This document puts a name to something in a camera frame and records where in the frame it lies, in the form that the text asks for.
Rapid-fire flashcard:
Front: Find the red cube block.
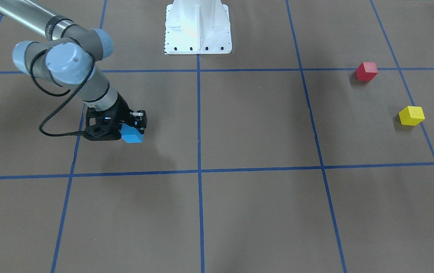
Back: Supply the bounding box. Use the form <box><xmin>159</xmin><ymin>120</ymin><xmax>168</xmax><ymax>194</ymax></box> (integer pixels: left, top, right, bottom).
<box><xmin>355</xmin><ymin>62</ymin><xmax>378</xmax><ymax>82</ymax></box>

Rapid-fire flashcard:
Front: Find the blue cube block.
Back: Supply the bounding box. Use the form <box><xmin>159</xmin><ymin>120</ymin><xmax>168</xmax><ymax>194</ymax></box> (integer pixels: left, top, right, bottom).
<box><xmin>120</xmin><ymin>124</ymin><xmax>144</xmax><ymax>143</ymax></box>

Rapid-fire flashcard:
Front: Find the white pedestal column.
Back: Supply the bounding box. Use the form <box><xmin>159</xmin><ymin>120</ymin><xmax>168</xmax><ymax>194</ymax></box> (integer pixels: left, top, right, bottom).
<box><xmin>164</xmin><ymin>0</ymin><xmax>233</xmax><ymax>54</ymax></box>

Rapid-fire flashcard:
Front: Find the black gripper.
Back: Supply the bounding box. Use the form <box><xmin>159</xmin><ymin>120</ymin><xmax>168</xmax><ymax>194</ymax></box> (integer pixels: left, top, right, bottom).
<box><xmin>83</xmin><ymin>95</ymin><xmax>147</xmax><ymax>141</ymax></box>

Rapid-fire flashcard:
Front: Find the yellow cube block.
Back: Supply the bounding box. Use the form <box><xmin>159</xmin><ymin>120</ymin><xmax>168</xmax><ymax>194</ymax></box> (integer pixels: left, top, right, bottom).
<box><xmin>398</xmin><ymin>106</ymin><xmax>425</xmax><ymax>126</ymax></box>

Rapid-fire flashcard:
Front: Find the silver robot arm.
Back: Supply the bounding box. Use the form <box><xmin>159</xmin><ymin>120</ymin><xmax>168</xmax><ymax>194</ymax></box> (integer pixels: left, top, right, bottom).
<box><xmin>0</xmin><ymin>0</ymin><xmax>146</xmax><ymax>143</ymax></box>

